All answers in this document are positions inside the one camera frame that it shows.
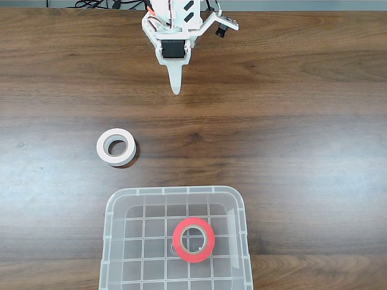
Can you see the red tape roll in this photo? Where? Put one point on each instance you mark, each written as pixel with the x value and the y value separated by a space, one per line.
pixel 193 258

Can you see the clear plastic box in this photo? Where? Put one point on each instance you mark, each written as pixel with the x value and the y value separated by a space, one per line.
pixel 133 229

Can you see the white tape roll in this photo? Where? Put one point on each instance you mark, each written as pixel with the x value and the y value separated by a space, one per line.
pixel 101 148

